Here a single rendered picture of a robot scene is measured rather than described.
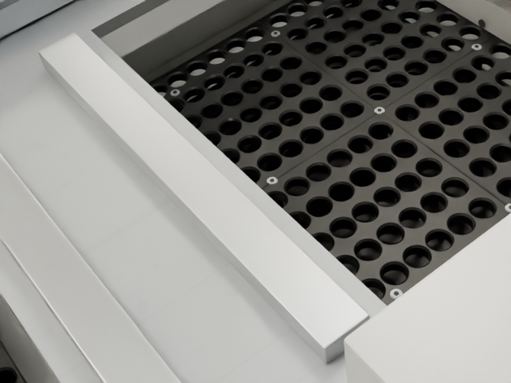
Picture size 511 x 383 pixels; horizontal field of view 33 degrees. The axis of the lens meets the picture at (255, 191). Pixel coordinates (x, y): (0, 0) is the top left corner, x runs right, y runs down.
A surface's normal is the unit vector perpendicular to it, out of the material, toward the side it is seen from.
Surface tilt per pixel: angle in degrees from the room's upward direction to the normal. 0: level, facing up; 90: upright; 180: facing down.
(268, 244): 0
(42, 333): 0
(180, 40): 90
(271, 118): 0
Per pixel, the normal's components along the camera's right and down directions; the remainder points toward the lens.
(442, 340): -0.13, -0.65
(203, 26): 0.59, 0.56
